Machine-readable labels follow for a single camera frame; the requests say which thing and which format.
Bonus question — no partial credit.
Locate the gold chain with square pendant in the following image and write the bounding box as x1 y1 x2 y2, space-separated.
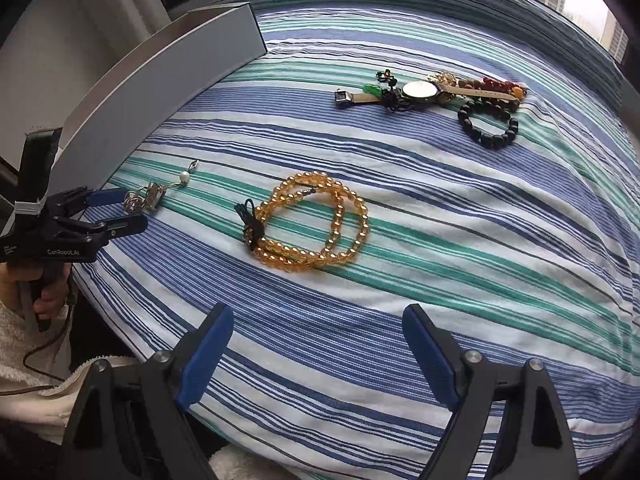
122 181 166 214

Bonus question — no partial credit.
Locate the amber bead necklace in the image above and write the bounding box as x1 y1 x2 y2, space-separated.
234 170 371 274

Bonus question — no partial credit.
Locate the person's left hand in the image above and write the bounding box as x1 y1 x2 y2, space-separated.
0 260 73 321

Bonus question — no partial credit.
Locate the white cardboard box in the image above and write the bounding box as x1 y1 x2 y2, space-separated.
49 3 267 194

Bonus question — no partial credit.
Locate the white fleece left sleeve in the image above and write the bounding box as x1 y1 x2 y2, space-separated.
0 303 137 446

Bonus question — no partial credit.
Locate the striped blue green bedsheet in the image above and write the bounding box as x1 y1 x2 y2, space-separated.
74 0 639 479

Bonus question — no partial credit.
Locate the black tracker camera box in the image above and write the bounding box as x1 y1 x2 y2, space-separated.
14 128 62 216

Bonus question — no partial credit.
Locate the pearl pendant silver chain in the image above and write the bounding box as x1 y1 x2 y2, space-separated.
164 159 201 192

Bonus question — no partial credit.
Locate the black cable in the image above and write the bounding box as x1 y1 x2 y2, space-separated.
0 278 76 398

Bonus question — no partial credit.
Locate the black bead bracelet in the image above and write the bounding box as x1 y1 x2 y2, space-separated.
456 97 521 150

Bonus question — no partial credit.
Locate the wristwatch with beige strap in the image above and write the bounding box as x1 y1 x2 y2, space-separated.
334 80 520 110

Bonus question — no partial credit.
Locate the green pendant black cord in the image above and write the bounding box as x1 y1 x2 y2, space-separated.
361 69 407 111

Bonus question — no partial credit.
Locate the red bead bracelet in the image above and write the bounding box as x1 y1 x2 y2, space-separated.
466 75 527 101

